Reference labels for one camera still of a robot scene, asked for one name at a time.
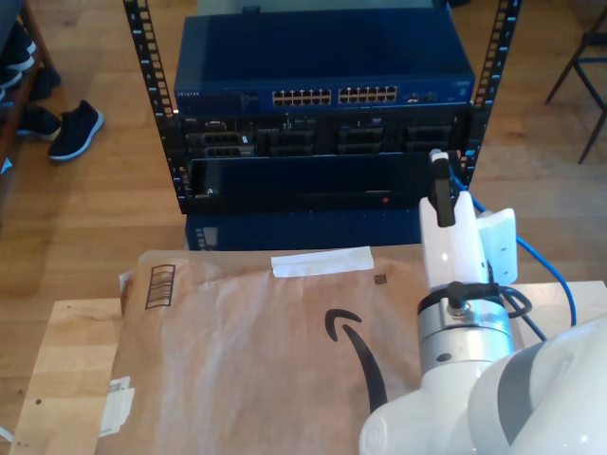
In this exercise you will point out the white tape strip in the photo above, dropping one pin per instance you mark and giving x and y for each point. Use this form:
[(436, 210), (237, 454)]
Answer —
[(322, 261)]

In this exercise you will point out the black rack server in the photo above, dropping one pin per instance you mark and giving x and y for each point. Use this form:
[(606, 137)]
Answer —
[(322, 137)]

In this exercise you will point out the blue box under rack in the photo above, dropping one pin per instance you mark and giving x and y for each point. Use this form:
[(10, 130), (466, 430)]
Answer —
[(308, 232)]

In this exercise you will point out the dark metal chair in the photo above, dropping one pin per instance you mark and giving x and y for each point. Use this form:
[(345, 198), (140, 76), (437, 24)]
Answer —
[(590, 61)]

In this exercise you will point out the brown paper mailing envelope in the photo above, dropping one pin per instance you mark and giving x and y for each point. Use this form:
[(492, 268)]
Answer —
[(237, 369)]

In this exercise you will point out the white crumpled paper label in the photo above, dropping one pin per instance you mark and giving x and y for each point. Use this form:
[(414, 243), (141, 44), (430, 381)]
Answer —
[(117, 405)]

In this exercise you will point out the dark sneaker white sole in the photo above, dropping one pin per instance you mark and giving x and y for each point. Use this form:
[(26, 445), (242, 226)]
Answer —
[(19, 47), (40, 124), (9, 78), (76, 130)]

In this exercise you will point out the dark shoe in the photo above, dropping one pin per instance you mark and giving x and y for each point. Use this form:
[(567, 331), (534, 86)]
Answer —
[(45, 83)]

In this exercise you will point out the white curved strip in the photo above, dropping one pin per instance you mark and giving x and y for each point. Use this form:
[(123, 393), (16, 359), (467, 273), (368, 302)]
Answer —
[(5, 433)]

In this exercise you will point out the blue network switch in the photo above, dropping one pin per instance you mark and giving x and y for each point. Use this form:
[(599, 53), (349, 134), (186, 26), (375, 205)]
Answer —
[(322, 52)]

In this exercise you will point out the black perforated rack frame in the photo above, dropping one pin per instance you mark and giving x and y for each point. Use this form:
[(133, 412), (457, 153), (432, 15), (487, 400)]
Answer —
[(147, 52)]

